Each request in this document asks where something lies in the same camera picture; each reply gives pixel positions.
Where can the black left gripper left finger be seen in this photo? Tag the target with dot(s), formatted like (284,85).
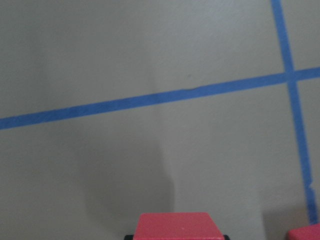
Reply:
(128,237)

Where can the red block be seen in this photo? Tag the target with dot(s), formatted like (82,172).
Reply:
(177,226)

